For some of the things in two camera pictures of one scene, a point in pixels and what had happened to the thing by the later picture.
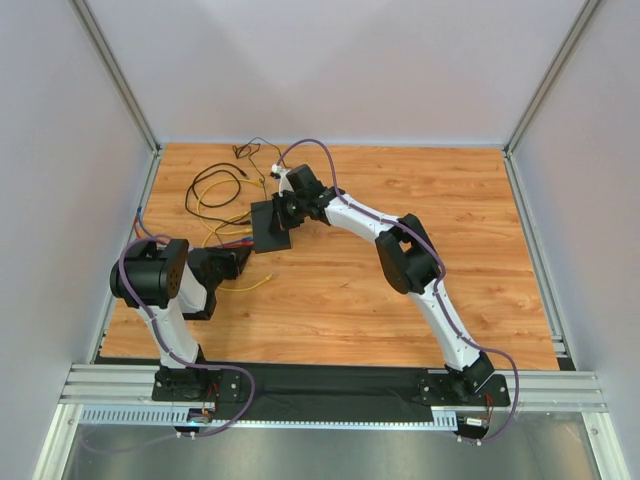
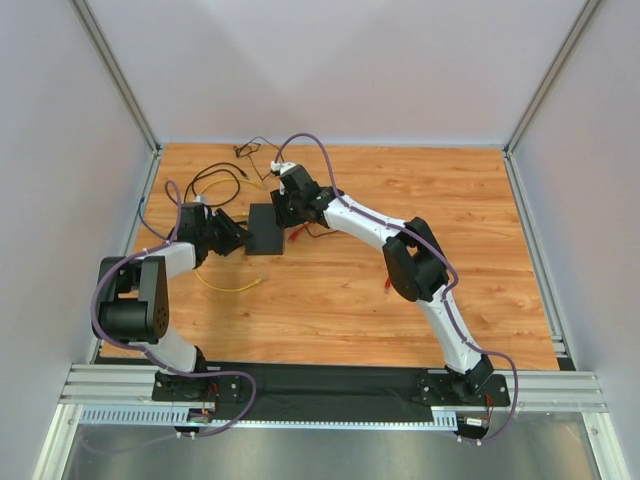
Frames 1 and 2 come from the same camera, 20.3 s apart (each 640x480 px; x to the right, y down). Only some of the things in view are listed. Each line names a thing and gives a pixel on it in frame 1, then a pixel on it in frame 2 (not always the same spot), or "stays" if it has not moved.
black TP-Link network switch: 264,240 stays
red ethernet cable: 236,244 -> 293,235
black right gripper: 279,215 stays
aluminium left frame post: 117,73 stays
